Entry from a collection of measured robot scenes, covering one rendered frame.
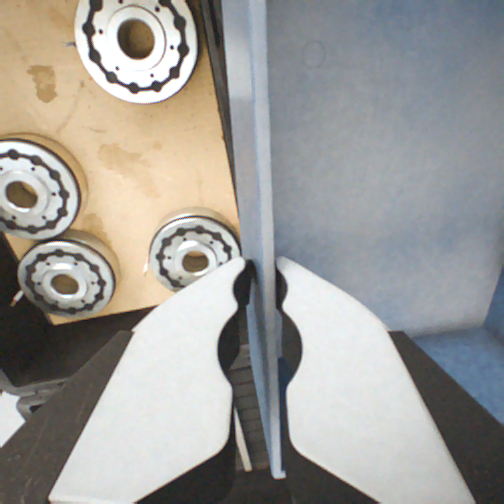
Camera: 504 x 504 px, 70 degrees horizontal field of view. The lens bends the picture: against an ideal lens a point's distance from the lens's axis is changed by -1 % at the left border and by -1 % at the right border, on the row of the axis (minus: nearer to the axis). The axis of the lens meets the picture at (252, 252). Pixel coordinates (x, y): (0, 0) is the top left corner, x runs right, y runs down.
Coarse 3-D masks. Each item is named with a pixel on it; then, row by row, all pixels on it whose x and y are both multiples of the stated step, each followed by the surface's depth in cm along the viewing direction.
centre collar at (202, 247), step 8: (184, 248) 40; (192, 248) 40; (200, 248) 40; (208, 248) 40; (176, 256) 40; (208, 256) 41; (216, 256) 41; (176, 264) 41; (208, 264) 41; (216, 264) 41; (184, 272) 41; (192, 272) 42; (200, 272) 42; (208, 272) 42
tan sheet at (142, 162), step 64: (0, 0) 30; (64, 0) 31; (192, 0) 32; (0, 64) 33; (64, 64) 33; (0, 128) 35; (64, 128) 36; (128, 128) 37; (192, 128) 37; (128, 192) 40; (192, 192) 41; (128, 256) 44; (192, 256) 45; (64, 320) 47
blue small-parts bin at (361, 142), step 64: (256, 0) 7; (320, 0) 13; (384, 0) 13; (448, 0) 14; (256, 64) 8; (320, 64) 14; (384, 64) 14; (448, 64) 15; (256, 128) 9; (320, 128) 15; (384, 128) 16; (448, 128) 16; (256, 192) 10; (320, 192) 17; (384, 192) 17; (448, 192) 18; (256, 256) 11; (320, 256) 18; (384, 256) 19; (448, 256) 20; (256, 320) 14; (384, 320) 21; (448, 320) 22; (256, 384) 19
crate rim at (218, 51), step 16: (208, 0) 25; (208, 16) 24; (208, 32) 25; (224, 48) 25; (224, 64) 26; (224, 80) 26; (224, 96) 27; (224, 112) 27; (240, 352) 39; (0, 368) 37; (0, 384) 38; (16, 384) 39; (32, 384) 39; (48, 384) 39
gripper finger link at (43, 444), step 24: (120, 336) 9; (96, 360) 8; (72, 384) 7; (96, 384) 7; (48, 408) 7; (72, 408) 7; (24, 432) 6; (48, 432) 6; (72, 432) 6; (0, 456) 6; (24, 456) 6; (48, 456) 6; (0, 480) 6; (24, 480) 6; (48, 480) 6
